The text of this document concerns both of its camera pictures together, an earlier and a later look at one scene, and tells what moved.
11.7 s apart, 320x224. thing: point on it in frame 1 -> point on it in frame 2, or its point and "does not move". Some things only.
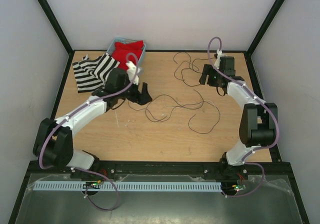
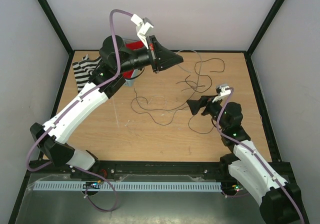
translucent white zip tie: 116,118 does not move
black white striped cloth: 91,73 does not move
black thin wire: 186,68 -> 198,86
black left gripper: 138,96 -> 161,57
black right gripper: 208,69 -> 204,101
